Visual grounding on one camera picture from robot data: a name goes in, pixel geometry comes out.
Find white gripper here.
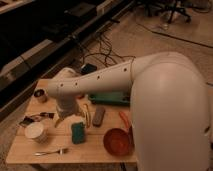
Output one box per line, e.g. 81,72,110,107
56,100,79,124

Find green sponge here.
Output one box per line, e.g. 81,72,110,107
71,122,86,144

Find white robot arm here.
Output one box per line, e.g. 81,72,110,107
47,52,211,171

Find small metal can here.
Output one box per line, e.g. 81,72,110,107
34,89,47,103

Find green tray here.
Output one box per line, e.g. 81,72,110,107
88,92,130,106

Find white cup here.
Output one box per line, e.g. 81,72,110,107
24,122,47,143

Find black power adapter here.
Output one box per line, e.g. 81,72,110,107
81,63,97,75

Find wooden table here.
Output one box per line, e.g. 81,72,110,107
5,78,141,165

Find silver fork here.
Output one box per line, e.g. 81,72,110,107
34,148,69,156

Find orange pan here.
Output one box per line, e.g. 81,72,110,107
103,111,134,156

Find office chair base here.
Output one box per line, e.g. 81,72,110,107
139,0,191,24

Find black handled can opener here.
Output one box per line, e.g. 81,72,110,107
19,112,54,127

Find black floor cables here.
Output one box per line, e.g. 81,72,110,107
71,33,138,68

